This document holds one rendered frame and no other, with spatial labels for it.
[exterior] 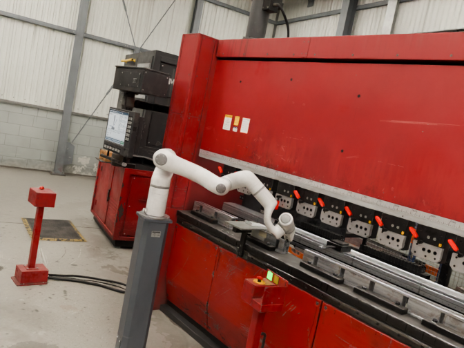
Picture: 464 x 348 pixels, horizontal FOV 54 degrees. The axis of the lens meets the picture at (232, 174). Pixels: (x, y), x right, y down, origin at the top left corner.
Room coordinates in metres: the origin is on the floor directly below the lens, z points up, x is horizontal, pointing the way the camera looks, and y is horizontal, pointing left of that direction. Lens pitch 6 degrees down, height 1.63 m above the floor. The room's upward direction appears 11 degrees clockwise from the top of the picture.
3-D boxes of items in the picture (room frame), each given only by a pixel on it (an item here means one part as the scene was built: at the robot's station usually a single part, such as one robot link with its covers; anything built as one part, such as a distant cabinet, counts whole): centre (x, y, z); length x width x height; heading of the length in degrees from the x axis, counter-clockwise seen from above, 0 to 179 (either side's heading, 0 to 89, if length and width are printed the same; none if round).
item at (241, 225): (3.04, -0.17, 1.00); 0.26 x 0.18 x 0.01; 131
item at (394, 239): (2.40, -0.92, 1.26); 0.15 x 0.09 x 0.17; 41
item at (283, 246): (3.10, -0.32, 0.92); 0.39 x 0.06 x 0.10; 41
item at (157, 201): (2.75, 0.42, 1.09); 0.19 x 0.19 x 0.18
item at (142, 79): (3.77, 0.89, 1.53); 0.51 x 0.25 x 0.85; 41
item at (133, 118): (3.68, 0.93, 1.42); 0.45 x 0.12 x 0.36; 41
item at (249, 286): (2.54, -0.31, 0.75); 0.20 x 0.16 x 0.18; 33
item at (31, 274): (3.74, 1.53, 0.41); 0.25 x 0.20 x 0.83; 131
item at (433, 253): (2.25, -1.05, 1.26); 0.15 x 0.09 x 0.17; 41
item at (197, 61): (3.99, 0.22, 1.15); 0.85 x 0.25 x 2.30; 131
